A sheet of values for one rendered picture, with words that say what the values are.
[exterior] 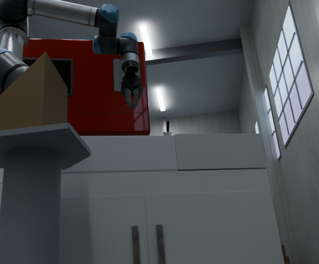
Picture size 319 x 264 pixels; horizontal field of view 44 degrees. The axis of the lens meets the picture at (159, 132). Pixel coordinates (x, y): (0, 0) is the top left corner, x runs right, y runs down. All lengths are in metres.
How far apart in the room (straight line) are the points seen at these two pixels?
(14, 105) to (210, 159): 0.74
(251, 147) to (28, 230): 0.90
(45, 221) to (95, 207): 0.33
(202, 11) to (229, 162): 6.84
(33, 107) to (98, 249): 0.53
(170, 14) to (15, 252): 7.38
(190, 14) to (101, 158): 6.96
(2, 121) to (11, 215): 0.25
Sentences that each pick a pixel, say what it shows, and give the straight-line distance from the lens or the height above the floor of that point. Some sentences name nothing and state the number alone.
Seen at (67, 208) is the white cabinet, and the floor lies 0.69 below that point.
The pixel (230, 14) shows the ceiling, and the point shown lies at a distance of 8.45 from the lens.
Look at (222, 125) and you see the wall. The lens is 12.13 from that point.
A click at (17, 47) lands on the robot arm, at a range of 1.67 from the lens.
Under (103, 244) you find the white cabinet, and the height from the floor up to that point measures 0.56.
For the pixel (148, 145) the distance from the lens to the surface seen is 1.49.
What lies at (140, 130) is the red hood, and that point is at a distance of 2.14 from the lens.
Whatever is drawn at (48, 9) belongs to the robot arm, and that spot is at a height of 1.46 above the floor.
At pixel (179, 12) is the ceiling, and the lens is 8.17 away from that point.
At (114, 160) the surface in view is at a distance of 1.45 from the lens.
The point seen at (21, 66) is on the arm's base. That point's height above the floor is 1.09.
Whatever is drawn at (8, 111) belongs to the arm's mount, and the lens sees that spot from 1.17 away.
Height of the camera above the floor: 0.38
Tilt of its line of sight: 23 degrees up
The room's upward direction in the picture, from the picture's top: 5 degrees counter-clockwise
